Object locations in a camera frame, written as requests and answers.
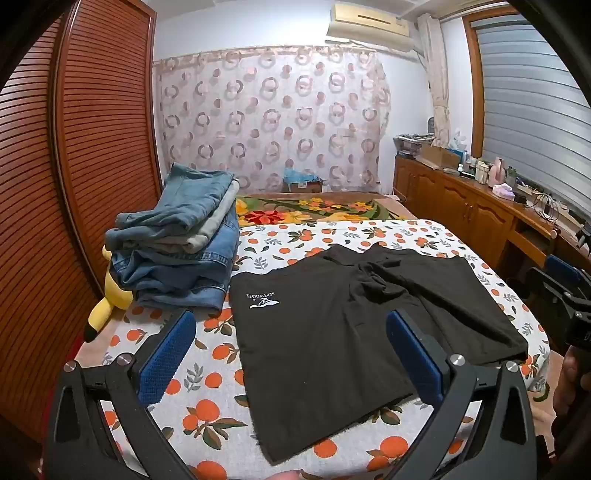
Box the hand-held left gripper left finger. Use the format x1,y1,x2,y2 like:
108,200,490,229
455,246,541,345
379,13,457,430
44,308,197,480

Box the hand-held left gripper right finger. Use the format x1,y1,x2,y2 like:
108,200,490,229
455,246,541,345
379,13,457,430
385,308,539,480

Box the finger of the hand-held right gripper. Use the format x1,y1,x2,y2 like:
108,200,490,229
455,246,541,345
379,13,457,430
525,267,571,303
546,254,585,289

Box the black pants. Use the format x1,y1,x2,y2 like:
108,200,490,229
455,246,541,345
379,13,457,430
229,243,529,464

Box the grey folded pants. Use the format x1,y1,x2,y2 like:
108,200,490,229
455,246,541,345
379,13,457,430
185,180,241,254

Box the person's right hand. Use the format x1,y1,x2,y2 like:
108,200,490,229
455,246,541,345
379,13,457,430
551,348,591,416

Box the orange fruit print bedsheet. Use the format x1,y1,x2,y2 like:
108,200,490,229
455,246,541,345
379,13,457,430
76,218,552,480

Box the yellow plush toy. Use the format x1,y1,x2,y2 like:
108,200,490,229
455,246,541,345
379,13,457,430
83,244,134,343

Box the dark blue denim jeans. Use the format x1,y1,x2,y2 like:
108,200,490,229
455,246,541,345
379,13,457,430
111,217,241,315

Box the wooden cabinet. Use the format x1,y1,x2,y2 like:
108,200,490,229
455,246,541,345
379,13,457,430
392,154,591,278

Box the row of small bottles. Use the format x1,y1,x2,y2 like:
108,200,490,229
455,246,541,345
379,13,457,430
459,154,492,183

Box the light blue folded jeans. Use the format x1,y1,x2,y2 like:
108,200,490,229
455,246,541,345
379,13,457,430
105,162,236,245

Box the open cardboard box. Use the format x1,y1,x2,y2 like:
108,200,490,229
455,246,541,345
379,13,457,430
418,144,462,169

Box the grey window blind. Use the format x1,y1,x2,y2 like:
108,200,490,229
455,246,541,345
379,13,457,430
475,11,591,217

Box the floral blanket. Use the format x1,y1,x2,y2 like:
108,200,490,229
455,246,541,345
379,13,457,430
235,191,419,227

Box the basket of papers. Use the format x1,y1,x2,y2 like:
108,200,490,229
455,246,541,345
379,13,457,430
394,133,437,158

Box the cardboard box with blue cloth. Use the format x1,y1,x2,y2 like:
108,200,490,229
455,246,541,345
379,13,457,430
283,167,324,193

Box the beige side curtain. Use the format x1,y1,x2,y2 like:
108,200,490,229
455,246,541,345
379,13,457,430
416,13,451,148

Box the wooden louvered wardrobe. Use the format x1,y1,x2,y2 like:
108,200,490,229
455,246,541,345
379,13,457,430
0,0,164,462

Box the circle pattern sheer curtain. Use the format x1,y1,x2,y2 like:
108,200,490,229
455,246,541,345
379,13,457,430
152,44,393,195

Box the beige air conditioner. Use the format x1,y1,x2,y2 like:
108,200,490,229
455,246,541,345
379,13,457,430
325,4,419,58

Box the black cables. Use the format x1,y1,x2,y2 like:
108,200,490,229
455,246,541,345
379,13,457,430
531,194,561,220

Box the wooden window frame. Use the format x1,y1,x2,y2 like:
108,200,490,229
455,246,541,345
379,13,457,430
462,9,485,162

